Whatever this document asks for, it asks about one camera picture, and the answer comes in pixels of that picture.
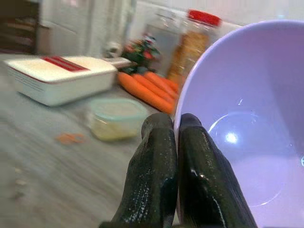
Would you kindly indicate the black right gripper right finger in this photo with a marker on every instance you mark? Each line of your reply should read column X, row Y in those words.
column 204, row 180

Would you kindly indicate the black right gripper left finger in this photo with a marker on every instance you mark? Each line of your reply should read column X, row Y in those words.
column 149, row 171

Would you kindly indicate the purple plastic bowl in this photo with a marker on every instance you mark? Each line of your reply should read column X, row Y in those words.
column 256, row 95

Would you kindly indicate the small container green lid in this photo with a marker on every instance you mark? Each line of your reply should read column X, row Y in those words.
column 116, row 121

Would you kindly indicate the orange carrot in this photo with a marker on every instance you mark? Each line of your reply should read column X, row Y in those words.
column 145, row 92
column 156, row 85
column 164, row 82

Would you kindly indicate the green red plant decoration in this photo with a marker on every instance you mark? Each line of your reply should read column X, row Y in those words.
column 141, row 54

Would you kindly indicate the white slicer box red label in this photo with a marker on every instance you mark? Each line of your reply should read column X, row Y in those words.
column 59, row 78

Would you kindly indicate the clear plastic container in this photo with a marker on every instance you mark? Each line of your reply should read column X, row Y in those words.
column 161, row 38

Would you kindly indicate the plastic jar red lid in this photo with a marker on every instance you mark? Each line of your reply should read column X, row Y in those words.
column 192, row 42

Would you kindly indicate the white curtain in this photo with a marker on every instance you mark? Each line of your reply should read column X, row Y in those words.
column 90, row 23

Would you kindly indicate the dark wooden shelf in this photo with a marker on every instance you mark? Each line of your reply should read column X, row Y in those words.
column 16, row 26

